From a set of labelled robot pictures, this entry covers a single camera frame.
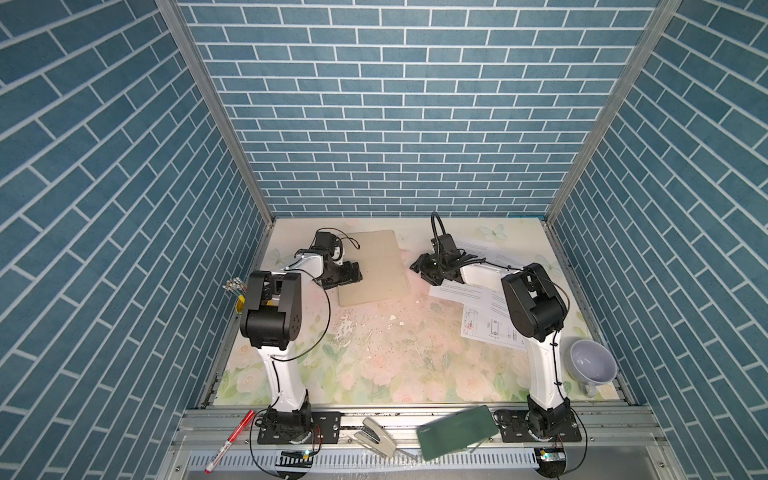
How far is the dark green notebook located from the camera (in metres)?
0.71

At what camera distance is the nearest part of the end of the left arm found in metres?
0.84

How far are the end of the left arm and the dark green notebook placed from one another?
0.46m
